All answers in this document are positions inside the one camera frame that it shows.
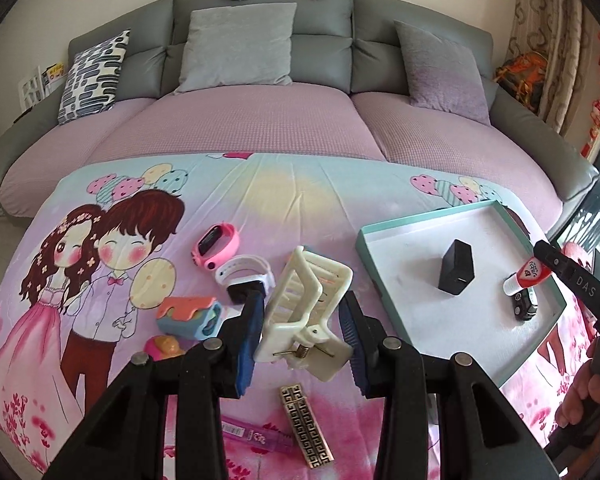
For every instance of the pink puppy toy figure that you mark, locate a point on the pink puppy toy figure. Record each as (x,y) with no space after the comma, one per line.
(162,347)

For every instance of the dark drying rack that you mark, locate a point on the dark drying rack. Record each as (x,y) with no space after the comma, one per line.
(597,210)

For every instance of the grey square pillow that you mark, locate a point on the grey square pillow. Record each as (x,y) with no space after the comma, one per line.
(235,45)

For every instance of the white smart watch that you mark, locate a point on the white smart watch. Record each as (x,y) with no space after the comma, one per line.
(240,267)

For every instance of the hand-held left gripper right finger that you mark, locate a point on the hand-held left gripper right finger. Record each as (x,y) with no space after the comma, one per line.
(354,350)

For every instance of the beige patterned curtain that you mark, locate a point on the beige patterned curtain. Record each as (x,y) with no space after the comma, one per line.
(555,20)

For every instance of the pink smart watch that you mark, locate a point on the pink smart watch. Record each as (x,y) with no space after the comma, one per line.
(227,250)

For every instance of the orange blue block toy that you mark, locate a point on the orange blue block toy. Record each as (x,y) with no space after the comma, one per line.
(180,310)

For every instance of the orange backpack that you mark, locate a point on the orange backpack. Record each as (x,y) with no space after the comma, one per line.
(522,80)

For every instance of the red white glue stick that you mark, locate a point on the red white glue stick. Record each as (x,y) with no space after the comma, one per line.
(527,272)

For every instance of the grey sofa with pink cover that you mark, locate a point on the grey sofa with pink cover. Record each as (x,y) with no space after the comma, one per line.
(320,10)

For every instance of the red round stool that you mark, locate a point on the red round stool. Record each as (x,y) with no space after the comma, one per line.
(577,251)

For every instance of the black white patterned pillow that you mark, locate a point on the black white patterned pillow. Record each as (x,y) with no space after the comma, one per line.
(92,77)

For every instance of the purple pencil lead case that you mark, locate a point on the purple pencil lead case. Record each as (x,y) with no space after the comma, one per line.
(250,432)

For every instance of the teal white box tray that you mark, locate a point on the teal white box tray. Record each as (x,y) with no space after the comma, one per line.
(420,260)

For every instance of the black charger plug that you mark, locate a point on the black charger plug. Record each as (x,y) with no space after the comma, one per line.
(455,270)

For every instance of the person's right hand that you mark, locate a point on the person's right hand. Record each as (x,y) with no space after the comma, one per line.
(585,392)

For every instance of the cream plastic hair clip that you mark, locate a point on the cream plastic hair clip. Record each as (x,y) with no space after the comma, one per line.
(290,310)

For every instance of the white magazine rack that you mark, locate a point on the white magazine rack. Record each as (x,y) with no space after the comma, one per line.
(32,87)

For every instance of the bronze patterned metal case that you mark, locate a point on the bronze patterned metal case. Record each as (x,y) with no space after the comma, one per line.
(305,425)

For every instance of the black toy car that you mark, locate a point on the black toy car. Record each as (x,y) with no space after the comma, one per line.
(525,307)

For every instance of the purple grey pillow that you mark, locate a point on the purple grey pillow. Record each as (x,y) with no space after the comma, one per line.
(440,75)

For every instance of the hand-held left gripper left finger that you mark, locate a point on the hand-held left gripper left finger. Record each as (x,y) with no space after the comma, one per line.
(245,347)

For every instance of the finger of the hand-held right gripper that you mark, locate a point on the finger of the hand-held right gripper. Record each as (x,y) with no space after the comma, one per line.
(580,280)

